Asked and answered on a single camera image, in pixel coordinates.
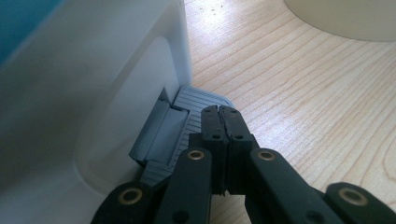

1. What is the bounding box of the white pedal bin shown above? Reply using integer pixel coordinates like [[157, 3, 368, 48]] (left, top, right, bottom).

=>
[[0, 0, 193, 224]]

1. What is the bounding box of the grey bin pedal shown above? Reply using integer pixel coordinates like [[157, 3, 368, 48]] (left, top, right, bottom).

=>
[[128, 85, 235, 189]]

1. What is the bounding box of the beige round container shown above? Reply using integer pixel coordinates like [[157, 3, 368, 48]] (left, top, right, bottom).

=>
[[283, 0, 396, 43]]

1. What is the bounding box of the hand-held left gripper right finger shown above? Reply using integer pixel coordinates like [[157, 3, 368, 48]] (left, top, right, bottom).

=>
[[219, 105, 260, 194]]

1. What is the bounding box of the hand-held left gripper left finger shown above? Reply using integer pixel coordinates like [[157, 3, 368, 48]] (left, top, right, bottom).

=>
[[189, 105, 231, 196]]

